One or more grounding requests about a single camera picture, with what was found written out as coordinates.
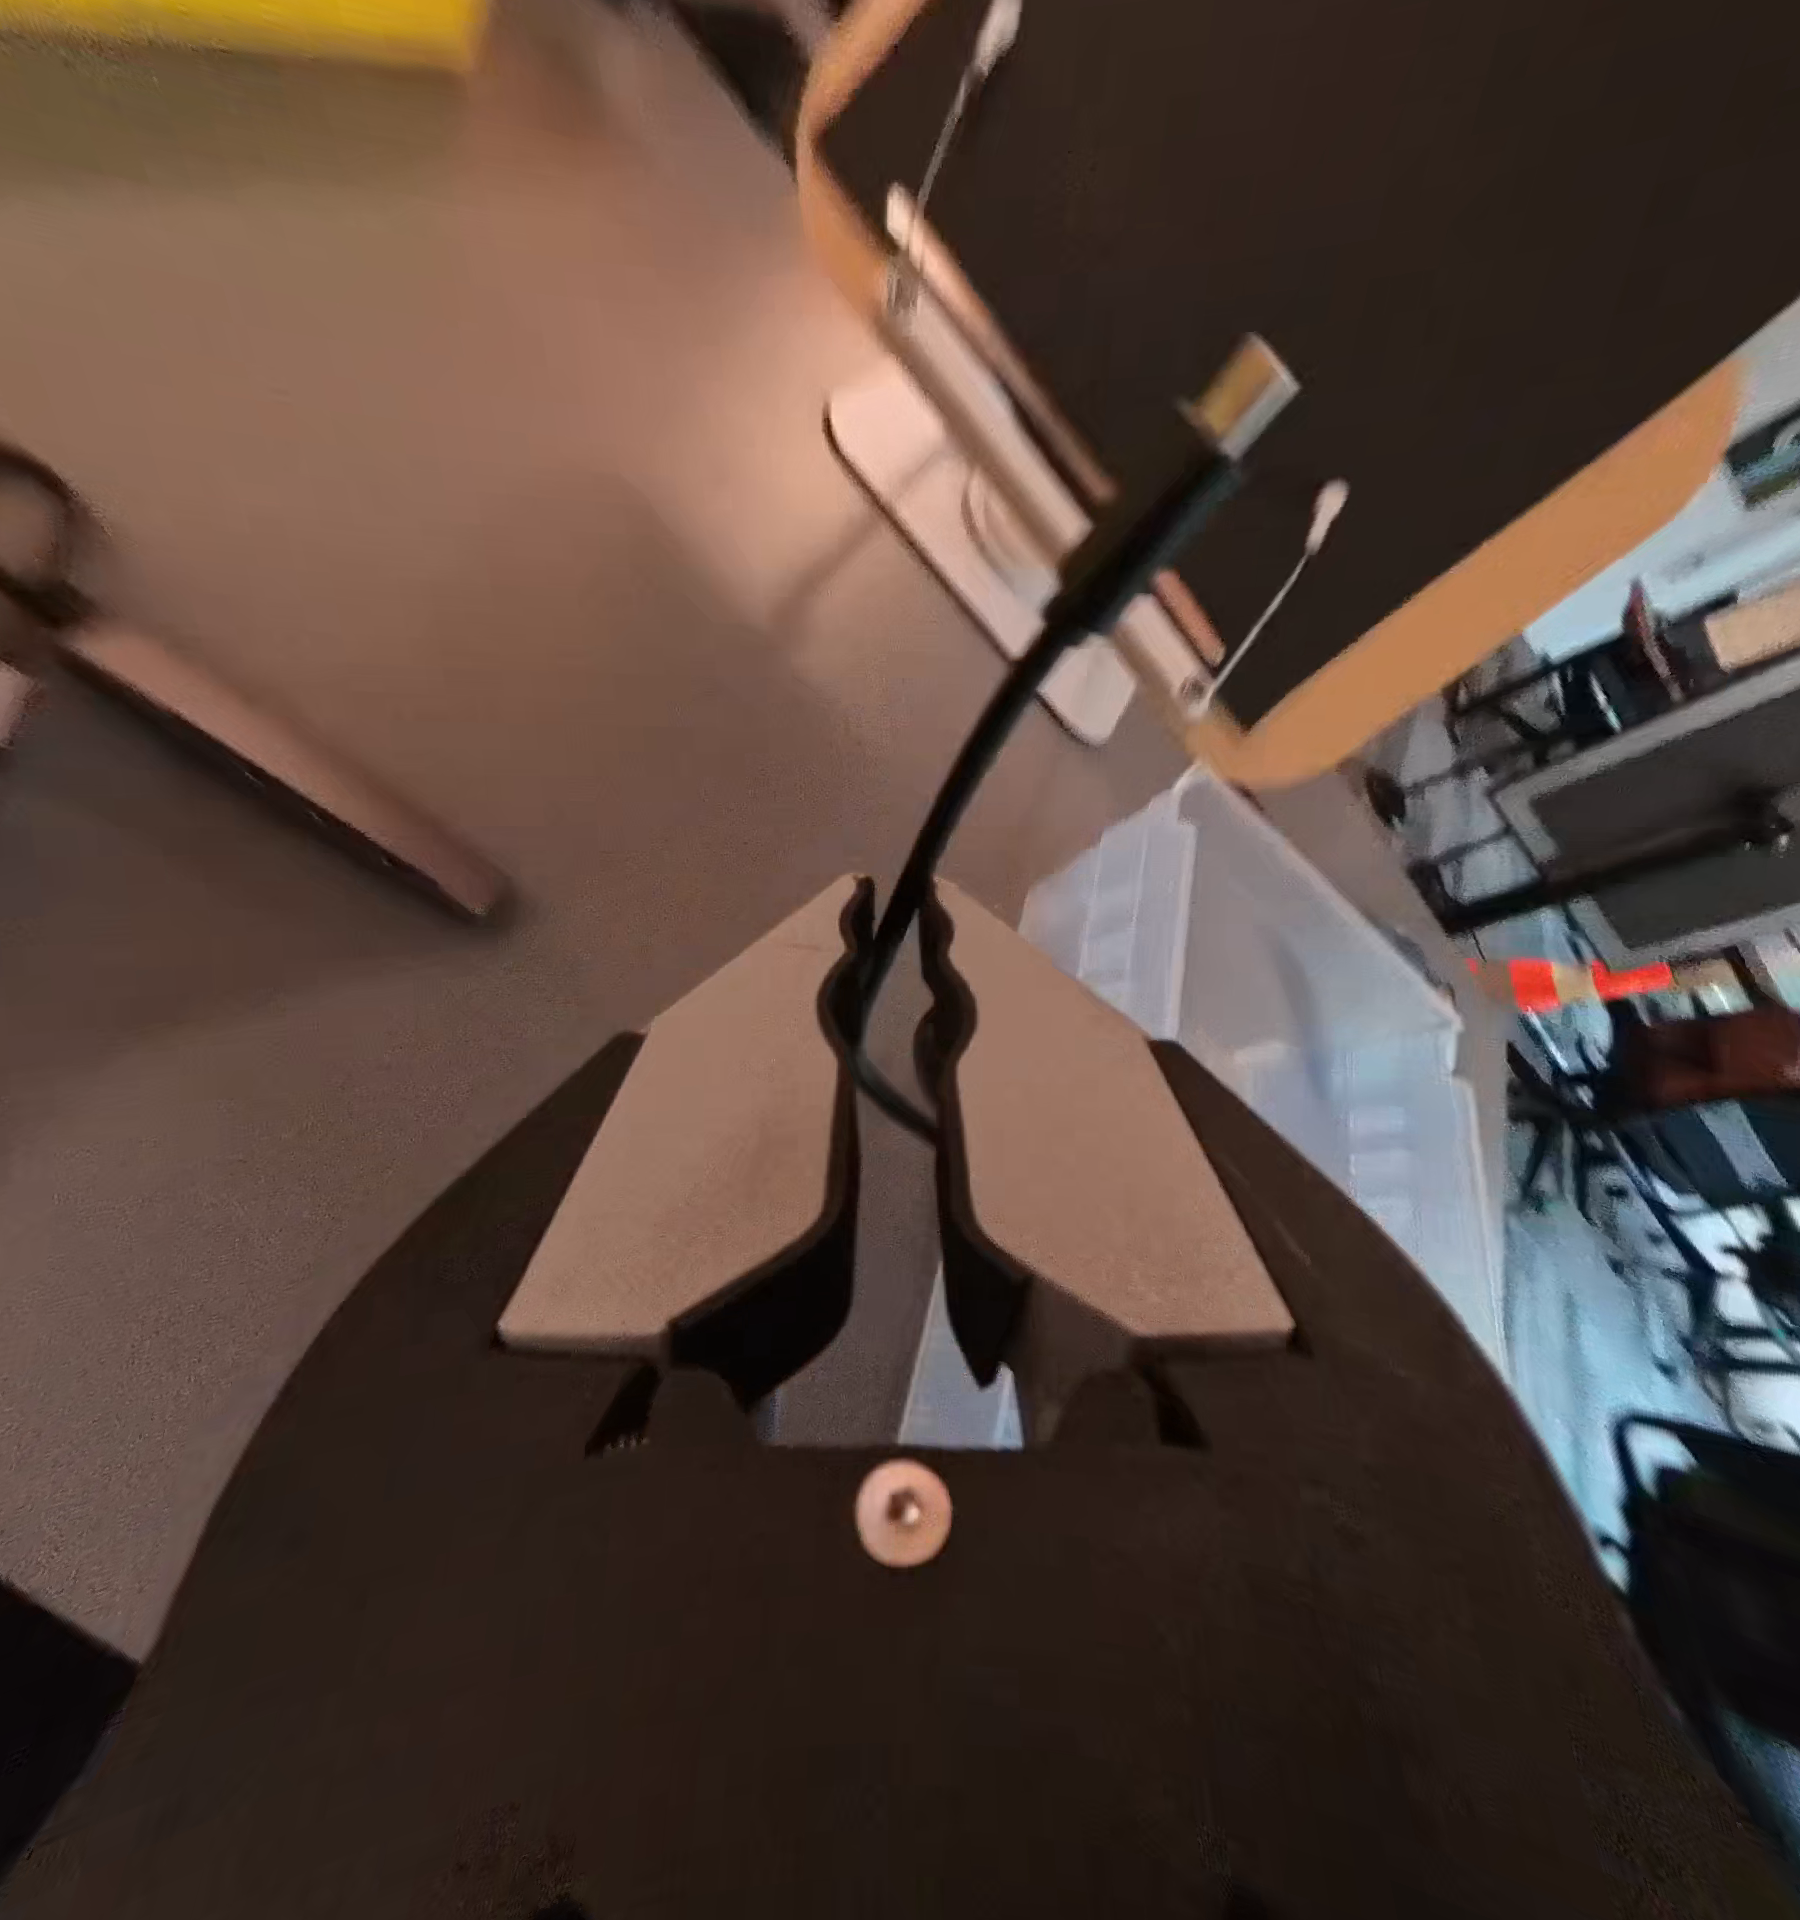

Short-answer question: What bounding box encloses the silver metal stand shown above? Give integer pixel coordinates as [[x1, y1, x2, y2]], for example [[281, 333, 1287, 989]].
[[821, 187, 1235, 746]]

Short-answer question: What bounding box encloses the black usb-c cable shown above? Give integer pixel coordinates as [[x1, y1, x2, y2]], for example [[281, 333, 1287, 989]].
[[838, 337, 1302, 1145]]

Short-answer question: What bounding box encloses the black panel with tan edge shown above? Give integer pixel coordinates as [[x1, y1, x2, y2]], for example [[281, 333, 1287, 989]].
[[791, 0, 1800, 792]]

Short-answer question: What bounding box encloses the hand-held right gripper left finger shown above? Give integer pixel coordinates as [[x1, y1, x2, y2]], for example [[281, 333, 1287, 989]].
[[498, 870, 874, 1405]]

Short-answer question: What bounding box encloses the clear plastic bin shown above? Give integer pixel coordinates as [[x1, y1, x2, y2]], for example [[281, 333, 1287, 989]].
[[1017, 771, 1512, 1359]]

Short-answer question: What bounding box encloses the yellow plastic bin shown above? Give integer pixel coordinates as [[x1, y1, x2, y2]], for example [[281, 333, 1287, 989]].
[[0, 0, 490, 70]]

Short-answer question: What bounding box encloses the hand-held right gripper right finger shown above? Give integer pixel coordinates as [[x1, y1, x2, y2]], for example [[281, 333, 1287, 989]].
[[912, 876, 1302, 1405]]

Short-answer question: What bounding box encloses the white zip tie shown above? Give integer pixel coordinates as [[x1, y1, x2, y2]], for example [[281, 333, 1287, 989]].
[[912, 0, 1026, 214], [1178, 478, 1354, 712]]

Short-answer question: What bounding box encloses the dark looped cable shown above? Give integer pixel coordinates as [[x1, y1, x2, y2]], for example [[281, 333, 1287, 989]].
[[0, 433, 110, 632]]

